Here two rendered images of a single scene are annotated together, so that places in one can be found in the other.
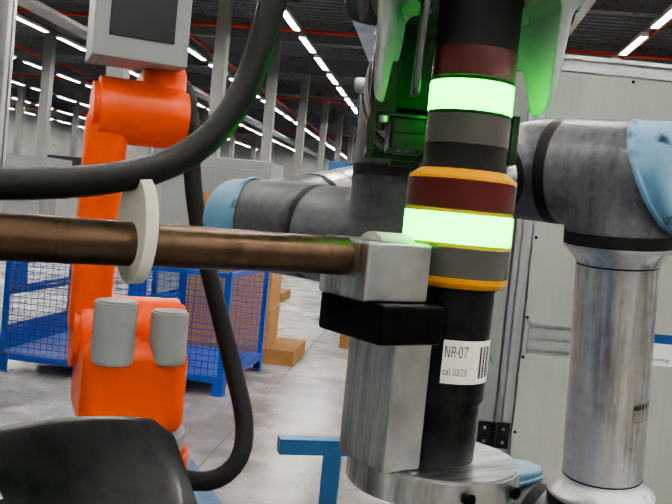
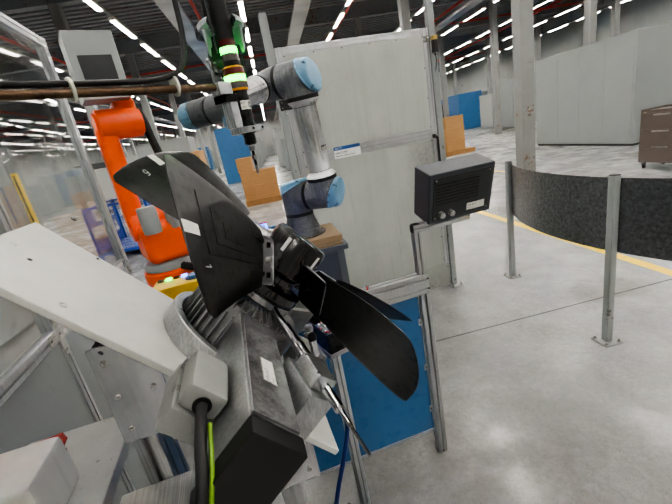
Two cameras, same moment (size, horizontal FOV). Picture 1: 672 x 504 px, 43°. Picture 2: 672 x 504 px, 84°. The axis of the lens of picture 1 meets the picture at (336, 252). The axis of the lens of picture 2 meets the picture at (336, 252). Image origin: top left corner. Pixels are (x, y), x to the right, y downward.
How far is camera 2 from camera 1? 0.52 m
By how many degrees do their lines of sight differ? 19
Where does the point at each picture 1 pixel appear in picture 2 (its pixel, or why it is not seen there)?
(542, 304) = not seen: hidden behind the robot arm
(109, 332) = (147, 220)
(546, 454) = not seen: hidden behind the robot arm
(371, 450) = (233, 124)
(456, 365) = (243, 105)
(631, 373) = (317, 136)
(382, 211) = not seen: hidden behind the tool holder
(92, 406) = (153, 252)
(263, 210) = (194, 107)
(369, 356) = (226, 107)
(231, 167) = (169, 143)
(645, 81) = (317, 50)
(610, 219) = (296, 91)
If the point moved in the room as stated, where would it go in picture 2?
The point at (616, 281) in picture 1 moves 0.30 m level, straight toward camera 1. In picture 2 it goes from (304, 110) to (291, 104)
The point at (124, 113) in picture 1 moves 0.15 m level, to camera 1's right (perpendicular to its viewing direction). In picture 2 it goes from (112, 125) to (127, 122)
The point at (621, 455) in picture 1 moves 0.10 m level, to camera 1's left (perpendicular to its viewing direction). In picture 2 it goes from (321, 160) to (295, 166)
